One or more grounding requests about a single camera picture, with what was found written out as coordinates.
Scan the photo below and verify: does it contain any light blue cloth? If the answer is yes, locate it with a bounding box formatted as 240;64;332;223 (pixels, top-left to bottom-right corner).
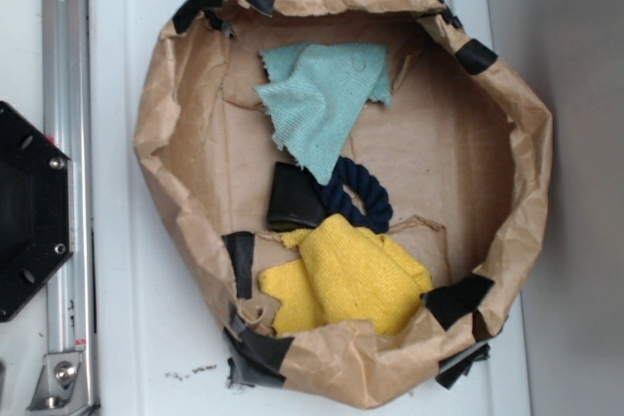
254;43;391;185

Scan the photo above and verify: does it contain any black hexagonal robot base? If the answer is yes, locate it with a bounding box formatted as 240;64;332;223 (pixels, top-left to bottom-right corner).
0;101;71;322

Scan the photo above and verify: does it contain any yellow cloth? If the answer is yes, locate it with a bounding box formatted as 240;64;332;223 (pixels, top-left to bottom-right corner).
258;214;433;335

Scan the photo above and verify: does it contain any black square rubber pad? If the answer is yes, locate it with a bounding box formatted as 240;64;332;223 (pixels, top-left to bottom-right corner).
266;162;327;232

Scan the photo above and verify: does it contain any brown paper bag bin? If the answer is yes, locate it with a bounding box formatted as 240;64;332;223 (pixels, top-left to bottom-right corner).
134;0;553;408

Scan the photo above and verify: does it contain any navy blue rope toy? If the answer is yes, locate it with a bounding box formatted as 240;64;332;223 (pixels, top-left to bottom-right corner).
318;157;393;234

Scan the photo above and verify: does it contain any metal corner bracket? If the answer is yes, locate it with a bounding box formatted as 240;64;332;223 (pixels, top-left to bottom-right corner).
25;351;90;415

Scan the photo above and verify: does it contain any aluminium frame rail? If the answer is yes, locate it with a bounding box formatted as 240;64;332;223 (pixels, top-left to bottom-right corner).
42;0;99;415

